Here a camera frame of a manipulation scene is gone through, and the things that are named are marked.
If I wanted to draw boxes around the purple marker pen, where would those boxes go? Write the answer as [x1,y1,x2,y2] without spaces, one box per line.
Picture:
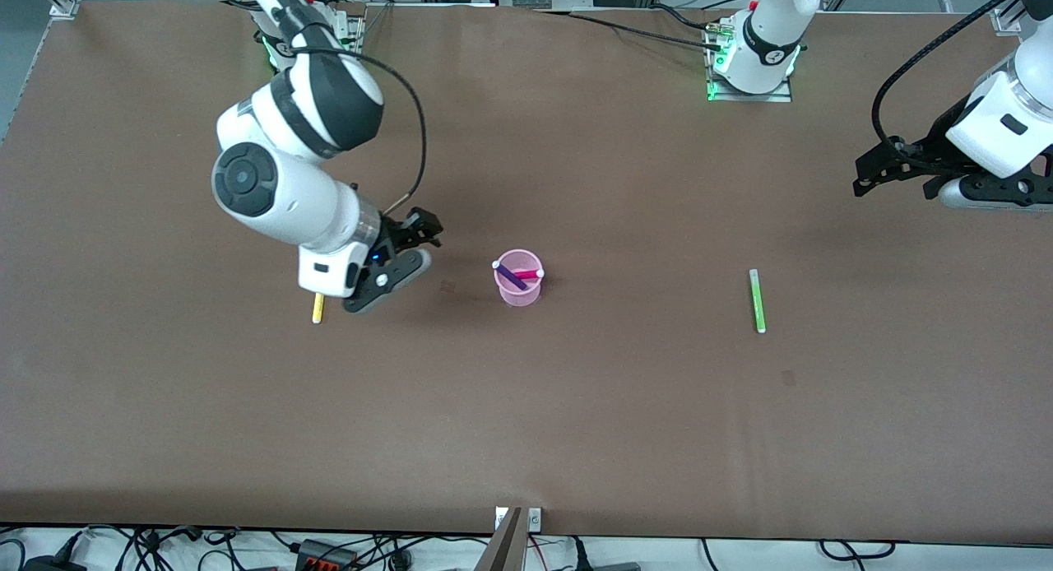
[492,260,529,293]

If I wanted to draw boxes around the pink plastic cup holder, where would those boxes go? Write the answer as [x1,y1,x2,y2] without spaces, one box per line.
[494,248,545,308]

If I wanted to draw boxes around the green marker pen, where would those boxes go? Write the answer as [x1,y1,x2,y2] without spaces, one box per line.
[749,268,767,335]

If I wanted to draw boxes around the black orange power adapter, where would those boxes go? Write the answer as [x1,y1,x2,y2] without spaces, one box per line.
[295,538,360,571]

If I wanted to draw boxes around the black plug on floor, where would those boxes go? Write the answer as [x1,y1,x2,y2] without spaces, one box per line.
[568,538,642,571]

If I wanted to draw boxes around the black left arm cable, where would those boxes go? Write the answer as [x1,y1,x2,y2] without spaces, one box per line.
[872,0,1033,148]

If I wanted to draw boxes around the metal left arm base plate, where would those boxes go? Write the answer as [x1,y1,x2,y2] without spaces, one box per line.
[705,28,793,104]

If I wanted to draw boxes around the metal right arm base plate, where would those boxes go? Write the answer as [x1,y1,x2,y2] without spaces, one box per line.
[329,3,367,62]

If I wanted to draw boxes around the short black table cable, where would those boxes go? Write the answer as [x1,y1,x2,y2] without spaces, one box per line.
[648,3,718,34]

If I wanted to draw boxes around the long black table cable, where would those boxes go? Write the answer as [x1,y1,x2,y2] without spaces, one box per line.
[533,10,726,55]

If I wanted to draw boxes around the small metal edge bracket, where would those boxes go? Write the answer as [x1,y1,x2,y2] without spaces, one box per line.
[494,507,543,532]

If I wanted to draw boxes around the brown camera mast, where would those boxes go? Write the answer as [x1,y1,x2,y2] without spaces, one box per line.
[473,507,527,571]

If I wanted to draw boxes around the black looped floor cable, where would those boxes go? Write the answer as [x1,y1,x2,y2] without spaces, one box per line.
[818,540,899,565]

